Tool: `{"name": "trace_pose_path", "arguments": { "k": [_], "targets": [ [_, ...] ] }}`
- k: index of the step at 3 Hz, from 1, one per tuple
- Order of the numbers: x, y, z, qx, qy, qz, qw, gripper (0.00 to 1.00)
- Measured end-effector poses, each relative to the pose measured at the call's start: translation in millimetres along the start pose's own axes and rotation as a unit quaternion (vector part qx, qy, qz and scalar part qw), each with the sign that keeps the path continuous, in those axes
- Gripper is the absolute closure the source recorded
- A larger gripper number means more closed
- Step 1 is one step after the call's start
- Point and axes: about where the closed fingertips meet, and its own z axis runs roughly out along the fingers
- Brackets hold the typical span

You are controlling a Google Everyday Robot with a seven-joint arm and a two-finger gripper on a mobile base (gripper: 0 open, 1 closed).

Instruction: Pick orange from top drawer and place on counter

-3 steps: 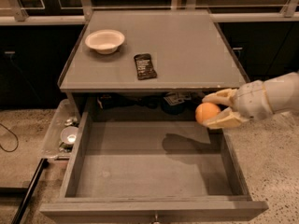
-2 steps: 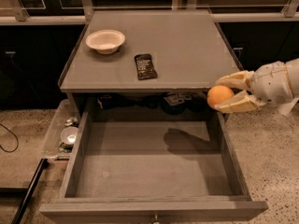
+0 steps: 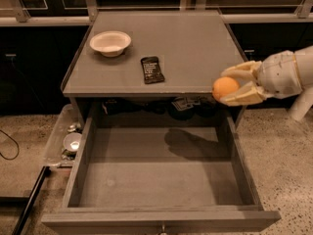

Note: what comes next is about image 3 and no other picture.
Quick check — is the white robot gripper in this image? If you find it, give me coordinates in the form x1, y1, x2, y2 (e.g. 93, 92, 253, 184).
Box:
220, 51, 302, 107

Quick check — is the orange fruit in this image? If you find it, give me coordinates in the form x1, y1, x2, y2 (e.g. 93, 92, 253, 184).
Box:
212, 77, 240, 101

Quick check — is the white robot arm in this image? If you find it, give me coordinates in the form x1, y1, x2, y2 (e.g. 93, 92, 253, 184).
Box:
220, 46, 313, 121

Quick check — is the grey cabinet counter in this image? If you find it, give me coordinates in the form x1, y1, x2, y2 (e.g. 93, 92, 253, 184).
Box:
62, 15, 246, 116

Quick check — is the grey open top drawer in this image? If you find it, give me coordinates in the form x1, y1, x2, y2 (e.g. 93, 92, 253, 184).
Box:
42, 103, 281, 235

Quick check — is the black snack bar wrapper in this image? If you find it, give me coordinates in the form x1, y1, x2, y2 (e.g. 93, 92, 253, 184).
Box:
141, 56, 165, 84

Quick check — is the white paper bowl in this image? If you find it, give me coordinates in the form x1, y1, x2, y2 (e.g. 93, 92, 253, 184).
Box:
90, 31, 131, 58

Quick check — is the small white cup in bin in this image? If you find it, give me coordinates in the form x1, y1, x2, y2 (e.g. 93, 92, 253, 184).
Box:
63, 132, 81, 152

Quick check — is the clear plastic storage bin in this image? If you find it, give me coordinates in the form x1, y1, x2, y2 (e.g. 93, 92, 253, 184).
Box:
43, 104, 82, 167

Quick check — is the black bar on floor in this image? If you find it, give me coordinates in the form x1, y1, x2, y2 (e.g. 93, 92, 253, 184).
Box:
12, 166, 50, 235

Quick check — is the metal window frame rail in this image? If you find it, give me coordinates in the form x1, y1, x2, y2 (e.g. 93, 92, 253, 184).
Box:
0, 0, 313, 26

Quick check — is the black cable on floor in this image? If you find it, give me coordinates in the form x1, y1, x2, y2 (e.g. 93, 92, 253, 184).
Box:
0, 129, 21, 161

